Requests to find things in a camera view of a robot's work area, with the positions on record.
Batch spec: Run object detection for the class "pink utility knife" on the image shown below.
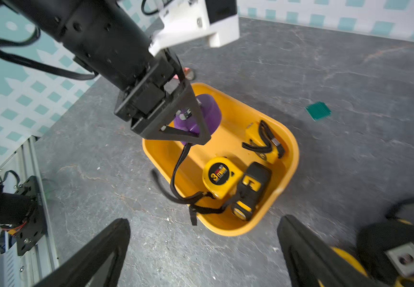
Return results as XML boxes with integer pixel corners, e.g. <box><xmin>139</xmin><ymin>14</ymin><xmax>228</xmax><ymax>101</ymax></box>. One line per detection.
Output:
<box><xmin>183</xmin><ymin>68</ymin><xmax>196</xmax><ymax>81</ymax></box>

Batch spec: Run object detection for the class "small green square pad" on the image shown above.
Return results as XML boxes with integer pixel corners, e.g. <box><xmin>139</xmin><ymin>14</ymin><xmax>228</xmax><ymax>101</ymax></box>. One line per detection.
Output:
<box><xmin>306</xmin><ymin>102</ymin><xmax>331</xmax><ymax>121</ymax></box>

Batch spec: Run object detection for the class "yellow 3m tape measure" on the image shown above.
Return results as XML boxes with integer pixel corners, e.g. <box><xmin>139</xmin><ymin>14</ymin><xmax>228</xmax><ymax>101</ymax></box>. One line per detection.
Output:
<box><xmin>202</xmin><ymin>157</ymin><xmax>244</xmax><ymax>200</ymax></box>

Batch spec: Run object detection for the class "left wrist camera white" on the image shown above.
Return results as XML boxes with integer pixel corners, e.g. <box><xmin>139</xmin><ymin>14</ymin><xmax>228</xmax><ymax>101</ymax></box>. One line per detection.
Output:
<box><xmin>148</xmin><ymin>0</ymin><xmax>240</xmax><ymax>56</ymax></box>

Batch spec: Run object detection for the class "purple tape measure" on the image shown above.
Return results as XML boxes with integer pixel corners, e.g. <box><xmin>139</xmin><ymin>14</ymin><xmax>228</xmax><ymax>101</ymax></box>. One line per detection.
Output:
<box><xmin>167</xmin><ymin>93</ymin><xmax>222</xmax><ymax>145</ymax></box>

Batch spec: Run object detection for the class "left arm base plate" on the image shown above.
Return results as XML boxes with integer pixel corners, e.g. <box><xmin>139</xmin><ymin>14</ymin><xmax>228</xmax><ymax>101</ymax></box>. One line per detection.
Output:
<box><xmin>0</xmin><ymin>176</ymin><xmax>47</xmax><ymax>256</ymax></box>

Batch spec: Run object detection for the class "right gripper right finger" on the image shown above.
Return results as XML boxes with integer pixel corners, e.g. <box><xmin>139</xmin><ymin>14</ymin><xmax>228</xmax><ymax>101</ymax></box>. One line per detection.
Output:
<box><xmin>277</xmin><ymin>215</ymin><xmax>385</xmax><ymax>287</ymax></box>

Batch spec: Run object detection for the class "yellow storage box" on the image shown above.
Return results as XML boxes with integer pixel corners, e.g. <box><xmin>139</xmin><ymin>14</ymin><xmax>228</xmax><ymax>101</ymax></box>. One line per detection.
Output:
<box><xmin>141</xmin><ymin>82</ymin><xmax>300</xmax><ymax>237</ymax></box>

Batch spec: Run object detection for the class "small yellow tape measure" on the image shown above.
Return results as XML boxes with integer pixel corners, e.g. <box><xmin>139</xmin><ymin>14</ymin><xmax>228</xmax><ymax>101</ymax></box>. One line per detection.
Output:
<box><xmin>242</xmin><ymin>120</ymin><xmax>285</xmax><ymax>164</ymax></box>

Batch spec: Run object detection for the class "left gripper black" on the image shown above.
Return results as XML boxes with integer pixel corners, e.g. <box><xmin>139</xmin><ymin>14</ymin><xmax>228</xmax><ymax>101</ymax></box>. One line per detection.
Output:
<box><xmin>114</xmin><ymin>50</ymin><xmax>212</xmax><ymax>145</ymax></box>

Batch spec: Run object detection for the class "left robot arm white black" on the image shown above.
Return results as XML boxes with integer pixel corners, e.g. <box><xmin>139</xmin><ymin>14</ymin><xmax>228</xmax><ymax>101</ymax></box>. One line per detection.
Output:
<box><xmin>0</xmin><ymin>1</ymin><xmax>211</xmax><ymax>145</ymax></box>

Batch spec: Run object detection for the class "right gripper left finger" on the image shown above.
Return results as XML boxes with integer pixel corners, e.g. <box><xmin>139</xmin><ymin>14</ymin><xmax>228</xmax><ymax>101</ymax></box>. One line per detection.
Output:
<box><xmin>36</xmin><ymin>218</ymin><xmax>131</xmax><ymax>287</ymax></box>

